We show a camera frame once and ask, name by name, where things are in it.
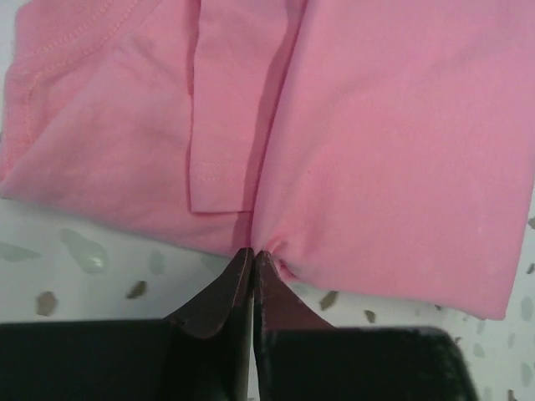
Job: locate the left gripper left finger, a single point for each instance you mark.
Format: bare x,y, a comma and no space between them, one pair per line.
198,352

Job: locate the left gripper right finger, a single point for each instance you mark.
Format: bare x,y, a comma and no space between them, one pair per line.
300,356

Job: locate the pink t-shirt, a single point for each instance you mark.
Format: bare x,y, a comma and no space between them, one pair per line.
379,147

